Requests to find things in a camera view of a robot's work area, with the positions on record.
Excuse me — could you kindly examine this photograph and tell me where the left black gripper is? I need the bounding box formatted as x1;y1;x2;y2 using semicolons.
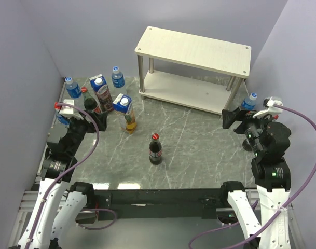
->
65;109;107;155

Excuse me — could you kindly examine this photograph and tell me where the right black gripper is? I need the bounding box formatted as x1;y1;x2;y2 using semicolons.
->
221;104;272;154

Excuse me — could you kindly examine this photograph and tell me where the cola glass bottle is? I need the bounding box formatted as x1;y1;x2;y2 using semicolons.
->
242;139;255;152
81;87;101;114
149;133;162;165

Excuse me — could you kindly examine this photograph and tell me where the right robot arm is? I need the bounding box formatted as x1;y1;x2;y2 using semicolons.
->
219;107;291;248

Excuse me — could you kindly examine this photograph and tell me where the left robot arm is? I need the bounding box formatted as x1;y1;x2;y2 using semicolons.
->
13;112;108;248

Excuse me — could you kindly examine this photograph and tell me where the white two-tier wooden shelf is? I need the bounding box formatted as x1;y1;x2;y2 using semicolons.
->
134;26;252;115

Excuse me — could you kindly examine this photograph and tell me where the pineapple juice carton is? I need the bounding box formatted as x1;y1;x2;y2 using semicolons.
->
113;93;137;134

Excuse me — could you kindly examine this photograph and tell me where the right water bottle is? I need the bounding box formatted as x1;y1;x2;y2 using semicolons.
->
241;92;258;110

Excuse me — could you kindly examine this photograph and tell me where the water bottle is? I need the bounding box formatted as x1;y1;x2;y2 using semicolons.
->
112;66;127;95
241;92;258;110
56;108;70;126
64;77;84;109

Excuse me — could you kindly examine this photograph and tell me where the grape juice carton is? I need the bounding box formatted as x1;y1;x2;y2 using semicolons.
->
89;74;114;112

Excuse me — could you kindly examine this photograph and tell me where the front left water bottle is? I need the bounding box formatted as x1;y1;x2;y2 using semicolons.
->
56;108;70;126

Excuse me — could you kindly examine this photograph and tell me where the back left water bottle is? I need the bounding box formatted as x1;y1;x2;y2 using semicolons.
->
64;77;84;109

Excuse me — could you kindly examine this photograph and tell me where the back centre water bottle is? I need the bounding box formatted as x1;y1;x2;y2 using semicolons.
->
112;66;127;95

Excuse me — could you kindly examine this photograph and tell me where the black base crossbar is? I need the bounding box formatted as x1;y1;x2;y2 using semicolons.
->
95;188;231;219

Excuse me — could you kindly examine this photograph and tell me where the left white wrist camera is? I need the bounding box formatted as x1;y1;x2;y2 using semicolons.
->
54;99;83;120

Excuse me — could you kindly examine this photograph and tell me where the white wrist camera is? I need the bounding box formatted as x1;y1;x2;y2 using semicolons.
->
54;99;83;120
253;96;283;118

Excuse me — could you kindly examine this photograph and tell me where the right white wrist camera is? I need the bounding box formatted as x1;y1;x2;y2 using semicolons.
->
253;96;283;118

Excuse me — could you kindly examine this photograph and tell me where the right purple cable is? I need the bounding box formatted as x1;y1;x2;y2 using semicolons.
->
187;103;316;249

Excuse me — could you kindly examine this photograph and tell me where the aluminium frame rail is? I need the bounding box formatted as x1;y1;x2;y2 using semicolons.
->
7;77;67;249

